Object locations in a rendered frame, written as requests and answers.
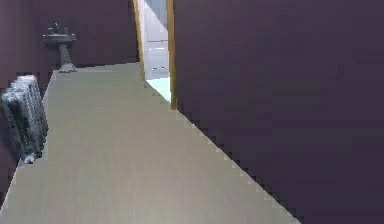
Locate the white chest of drawers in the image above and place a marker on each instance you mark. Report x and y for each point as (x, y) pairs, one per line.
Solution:
(157, 55)

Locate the grey pedestal sink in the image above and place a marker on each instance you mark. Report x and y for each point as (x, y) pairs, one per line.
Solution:
(63, 41)

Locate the grey ribbed radiator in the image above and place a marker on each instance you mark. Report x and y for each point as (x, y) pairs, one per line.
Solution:
(25, 116)

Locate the wooden door frame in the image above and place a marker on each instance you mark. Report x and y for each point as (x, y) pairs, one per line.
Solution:
(171, 53)

